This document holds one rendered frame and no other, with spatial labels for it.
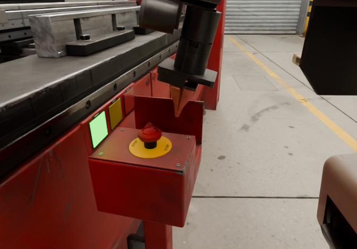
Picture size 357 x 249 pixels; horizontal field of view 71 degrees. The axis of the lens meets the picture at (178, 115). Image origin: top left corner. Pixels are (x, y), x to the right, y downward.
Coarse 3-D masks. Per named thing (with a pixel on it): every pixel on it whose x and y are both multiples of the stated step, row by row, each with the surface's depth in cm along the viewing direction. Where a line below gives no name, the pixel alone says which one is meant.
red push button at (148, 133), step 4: (144, 128) 42; (148, 128) 41; (152, 128) 41; (156, 128) 42; (140, 132) 41; (144, 132) 40; (148, 132) 40; (152, 132) 40; (156, 132) 40; (160, 132) 41; (140, 136) 40; (144, 136) 40; (148, 136) 39; (152, 136) 40; (156, 136) 40; (160, 136) 40; (144, 140) 39; (148, 140) 39; (152, 140) 39; (156, 140) 40; (144, 144) 41; (148, 144) 41; (152, 144) 41; (156, 144) 42; (148, 148) 41; (152, 148) 41
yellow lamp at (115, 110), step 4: (120, 100) 48; (112, 104) 45; (116, 104) 46; (120, 104) 48; (112, 108) 45; (116, 108) 46; (120, 108) 48; (112, 112) 45; (116, 112) 47; (120, 112) 48; (112, 116) 45; (116, 116) 47; (120, 116) 48; (112, 120) 45; (116, 120) 47; (120, 120) 48; (112, 124) 45; (116, 124) 47; (112, 128) 46
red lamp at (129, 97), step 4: (132, 88) 53; (128, 92) 51; (132, 92) 53; (124, 96) 49; (128, 96) 51; (132, 96) 53; (124, 100) 50; (128, 100) 51; (132, 100) 53; (124, 104) 50; (128, 104) 51; (132, 104) 54; (128, 108) 52; (132, 108) 54; (128, 112) 52
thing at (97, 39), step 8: (112, 32) 79; (120, 32) 79; (128, 32) 81; (96, 40) 65; (104, 40) 68; (112, 40) 72; (120, 40) 77; (128, 40) 82; (72, 48) 61; (80, 48) 60; (88, 48) 62; (96, 48) 65; (104, 48) 69
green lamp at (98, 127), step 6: (102, 114) 41; (96, 120) 40; (102, 120) 42; (90, 126) 38; (96, 126) 40; (102, 126) 42; (96, 132) 40; (102, 132) 42; (96, 138) 40; (102, 138) 42; (96, 144) 41
